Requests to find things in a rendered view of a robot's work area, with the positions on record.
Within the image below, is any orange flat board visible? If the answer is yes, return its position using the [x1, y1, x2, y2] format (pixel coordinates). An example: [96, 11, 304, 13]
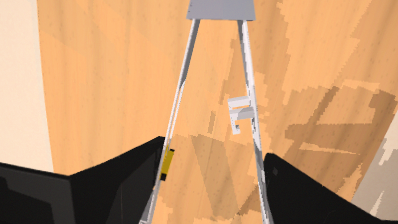
[36, 0, 398, 224]

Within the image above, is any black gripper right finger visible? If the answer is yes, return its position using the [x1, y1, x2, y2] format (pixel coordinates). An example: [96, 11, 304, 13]
[263, 152, 398, 224]

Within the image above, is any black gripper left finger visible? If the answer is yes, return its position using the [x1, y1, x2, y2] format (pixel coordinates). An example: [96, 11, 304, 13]
[0, 136, 165, 224]

